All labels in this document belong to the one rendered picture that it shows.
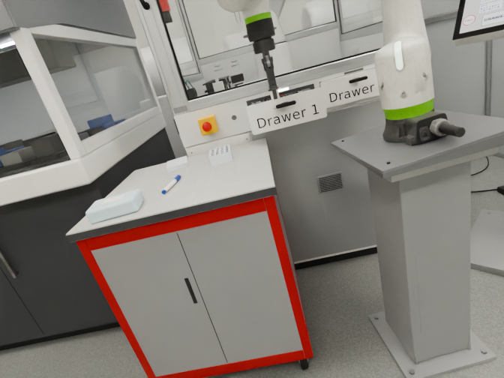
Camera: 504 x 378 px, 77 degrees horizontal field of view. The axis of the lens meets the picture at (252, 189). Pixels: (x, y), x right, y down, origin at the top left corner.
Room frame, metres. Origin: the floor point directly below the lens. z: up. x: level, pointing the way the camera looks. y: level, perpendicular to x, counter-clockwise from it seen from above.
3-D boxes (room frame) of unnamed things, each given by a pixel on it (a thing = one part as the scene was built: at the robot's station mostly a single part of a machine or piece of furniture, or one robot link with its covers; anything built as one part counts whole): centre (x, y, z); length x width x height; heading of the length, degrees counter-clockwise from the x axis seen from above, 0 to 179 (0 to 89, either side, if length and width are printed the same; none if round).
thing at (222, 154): (1.21, 0.08, 0.78); 0.12 x 0.08 x 0.04; 0
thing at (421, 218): (0.85, -0.48, 0.38); 0.30 x 0.30 x 0.76; 1
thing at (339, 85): (1.34, -0.53, 0.87); 0.29 x 0.02 x 0.11; 84
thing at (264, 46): (1.20, -0.17, 1.09); 0.08 x 0.07 x 0.09; 174
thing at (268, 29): (1.20, -0.17, 1.16); 0.12 x 0.09 x 0.06; 84
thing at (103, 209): (0.92, 0.41, 0.78); 0.15 x 0.10 x 0.04; 91
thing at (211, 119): (1.39, 0.11, 0.88); 0.07 x 0.05 x 0.07; 84
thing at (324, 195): (1.85, -0.31, 0.40); 1.03 x 0.95 x 0.80; 84
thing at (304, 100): (1.21, -0.20, 0.87); 0.29 x 0.02 x 0.11; 84
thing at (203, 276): (1.12, 0.22, 0.38); 0.62 x 0.58 x 0.76; 84
